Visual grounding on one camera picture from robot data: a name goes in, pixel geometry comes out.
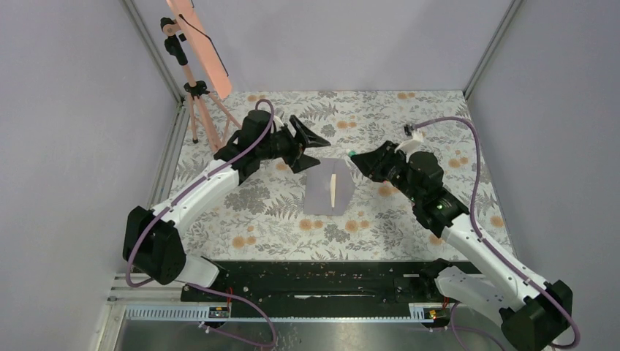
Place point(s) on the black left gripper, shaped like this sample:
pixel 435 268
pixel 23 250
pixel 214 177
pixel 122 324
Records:
pixel 296 159

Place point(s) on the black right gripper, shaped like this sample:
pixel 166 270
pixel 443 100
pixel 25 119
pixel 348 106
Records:
pixel 373 163

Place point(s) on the beige letter paper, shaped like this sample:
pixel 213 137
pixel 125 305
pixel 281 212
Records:
pixel 333 183

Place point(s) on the grey envelope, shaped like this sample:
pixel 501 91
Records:
pixel 317 195

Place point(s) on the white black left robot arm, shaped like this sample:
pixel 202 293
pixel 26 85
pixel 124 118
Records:
pixel 152 241

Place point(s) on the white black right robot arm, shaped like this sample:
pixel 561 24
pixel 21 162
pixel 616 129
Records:
pixel 531 311

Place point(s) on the floral patterned table mat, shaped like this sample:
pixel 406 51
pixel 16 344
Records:
pixel 263 218

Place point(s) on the pink tripod stand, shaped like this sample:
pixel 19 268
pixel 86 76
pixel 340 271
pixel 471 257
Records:
pixel 196 91

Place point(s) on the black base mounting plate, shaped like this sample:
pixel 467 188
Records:
pixel 314 288

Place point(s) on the pink board on tripod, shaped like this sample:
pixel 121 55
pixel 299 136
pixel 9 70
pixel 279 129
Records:
pixel 202 45

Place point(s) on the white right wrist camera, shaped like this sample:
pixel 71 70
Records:
pixel 413 141

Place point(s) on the aluminium slotted rail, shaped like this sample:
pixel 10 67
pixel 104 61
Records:
pixel 211 313

